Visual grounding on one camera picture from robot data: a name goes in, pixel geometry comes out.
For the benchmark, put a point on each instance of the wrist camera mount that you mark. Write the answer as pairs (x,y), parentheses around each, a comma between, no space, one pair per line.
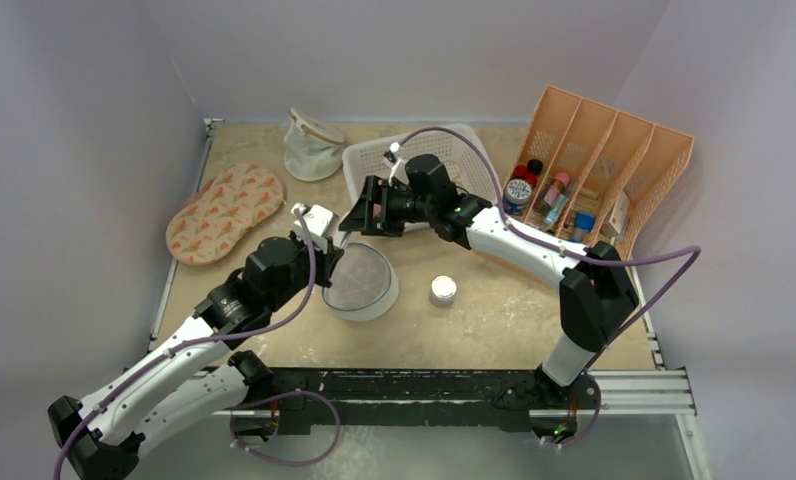
(394,159)
(320,222)

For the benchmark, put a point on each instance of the pink cap bottle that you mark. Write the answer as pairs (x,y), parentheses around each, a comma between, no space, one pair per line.
(555,188)

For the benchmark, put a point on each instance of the white plastic basket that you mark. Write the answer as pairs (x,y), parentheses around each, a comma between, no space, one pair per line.
(456,142)

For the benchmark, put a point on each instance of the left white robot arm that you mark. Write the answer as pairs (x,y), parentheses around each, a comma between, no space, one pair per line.
(199,369)

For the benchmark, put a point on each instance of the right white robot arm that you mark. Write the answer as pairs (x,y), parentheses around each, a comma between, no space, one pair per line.
(596,294)

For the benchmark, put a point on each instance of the red cap bottle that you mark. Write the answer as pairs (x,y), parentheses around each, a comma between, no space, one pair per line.
(530,172)

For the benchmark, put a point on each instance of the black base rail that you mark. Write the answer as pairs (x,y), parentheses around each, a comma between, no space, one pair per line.
(513,401)

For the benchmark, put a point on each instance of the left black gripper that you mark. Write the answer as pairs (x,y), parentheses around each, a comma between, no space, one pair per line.
(327,260)

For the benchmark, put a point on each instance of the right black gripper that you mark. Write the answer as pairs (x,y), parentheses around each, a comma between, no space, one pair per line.
(373,205)

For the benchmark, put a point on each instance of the blue white round jar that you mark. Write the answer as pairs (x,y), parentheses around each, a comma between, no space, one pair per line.
(516,195)

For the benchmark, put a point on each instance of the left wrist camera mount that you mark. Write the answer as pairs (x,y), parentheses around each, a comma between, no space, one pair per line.
(320,222)

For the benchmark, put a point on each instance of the small clear white-lid jar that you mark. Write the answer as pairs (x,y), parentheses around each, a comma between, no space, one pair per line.
(442,292)

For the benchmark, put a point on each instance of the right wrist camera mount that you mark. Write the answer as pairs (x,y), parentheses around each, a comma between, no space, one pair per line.
(394,159)

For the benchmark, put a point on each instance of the white mesh laundry bag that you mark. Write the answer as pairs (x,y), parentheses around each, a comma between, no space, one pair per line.
(364,284)
(313,147)

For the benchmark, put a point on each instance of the white red box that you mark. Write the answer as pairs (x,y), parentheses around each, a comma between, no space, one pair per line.
(616,219)

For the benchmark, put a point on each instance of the orange plastic organizer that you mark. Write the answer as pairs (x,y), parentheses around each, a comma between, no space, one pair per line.
(604,151)

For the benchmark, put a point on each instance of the carrot print oval pad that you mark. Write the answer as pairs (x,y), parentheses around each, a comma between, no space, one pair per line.
(233,203)

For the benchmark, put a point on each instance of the blue cap tube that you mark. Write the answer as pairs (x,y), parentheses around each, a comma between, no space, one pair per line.
(582,226)

